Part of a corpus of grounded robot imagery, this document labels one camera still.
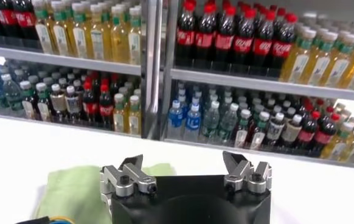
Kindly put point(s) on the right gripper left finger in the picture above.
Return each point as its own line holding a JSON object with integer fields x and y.
{"x": 136, "y": 176}

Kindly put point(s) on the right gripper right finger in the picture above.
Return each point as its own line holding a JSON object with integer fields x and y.
{"x": 241, "y": 172}

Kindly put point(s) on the light green printed shirt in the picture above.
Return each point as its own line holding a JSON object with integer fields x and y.
{"x": 73, "y": 194}

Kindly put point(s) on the blue label dark drink bottle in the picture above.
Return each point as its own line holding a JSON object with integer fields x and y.
{"x": 274, "y": 131}
{"x": 72, "y": 105}

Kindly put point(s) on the beige label dark drink bottle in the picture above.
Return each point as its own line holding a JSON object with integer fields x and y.
{"x": 291, "y": 132}
{"x": 58, "y": 102}

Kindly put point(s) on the blue label water bottle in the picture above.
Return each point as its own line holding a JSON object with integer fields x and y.
{"x": 192, "y": 123}
{"x": 174, "y": 120}

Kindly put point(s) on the red cap cola bottle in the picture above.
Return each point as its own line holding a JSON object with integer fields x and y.
{"x": 323, "y": 137}
{"x": 6, "y": 16}
{"x": 262, "y": 47}
{"x": 307, "y": 135}
{"x": 204, "y": 39}
{"x": 282, "y": 49}
{"x": 89, "y": 106}
{"x": 243, "y": 45}
{"x": 185, "y": 38}
{"x": 224, "y": 42}
{"x": 26, "y": 18}
{"x": 106, "y": 108}

